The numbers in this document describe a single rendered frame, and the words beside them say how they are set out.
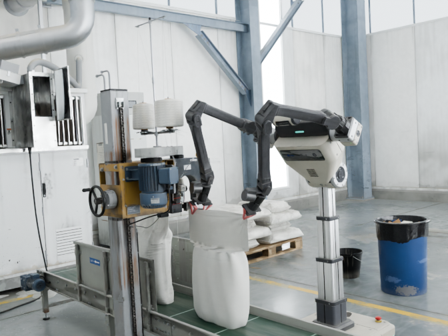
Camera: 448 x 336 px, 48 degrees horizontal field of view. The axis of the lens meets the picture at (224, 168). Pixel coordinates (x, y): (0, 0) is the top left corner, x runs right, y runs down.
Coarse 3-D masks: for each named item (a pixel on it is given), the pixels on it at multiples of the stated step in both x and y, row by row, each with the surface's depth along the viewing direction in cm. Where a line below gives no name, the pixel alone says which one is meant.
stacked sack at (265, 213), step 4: (232, 208) 614; (236, 208) 615; (240, 208) 608; (260, 208) 612; (264, 208) 615; (236, 212) 580; (240, 212) 584; (256, 212) 595; (260, 212) 600; (264, 212) 604; (268, 212) 609; (256, 216) 594; (260, 216) 600; (264, 216) 605; (248, 220) 593
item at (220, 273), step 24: (192, 216) 309; (216, 216) 289; (240, 216) 281; (192, 240) 311; (216, 240) 290; (240, 240) 282; (216, 264) 287; (240, 264) 283; (216, 288) 288; (240, 288) 282; (216, 312) 289; (240, 312) 283
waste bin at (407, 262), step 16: (384, 224) 444; (400, 224) 435; (416, 224) 434; (384, 240) 448; (400, 240) 438; (416, 240) 439; (384, 256) 451; (400, 256) 441; (416, 256) 440; (384, 272) 454; (400, 272) 442; (416, 272) 441; (384, 288) 457; (400, 288) 444; (416, 288) 442
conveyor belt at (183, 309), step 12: (60, 276) 424; (72, 276) 422; (180, 300) 342; (192, 300) 341; (168, 312) 319; (180, 312) 318; (192, 312) 316; (192, 324) 296; (204, 324) 295; (252, 324) 291; (264, 324) 290; (276, 324) 289
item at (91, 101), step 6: (90, 90) 601; (96, 90) 611; (84, 96) 597; (90, 96) 601; (96, 96) 612; (90, 102) 601; (96, 102) 611; (90, 108) 601; (96, 108) 612; (78, 114) 591; (90, 114) 603; (90, 120) 608
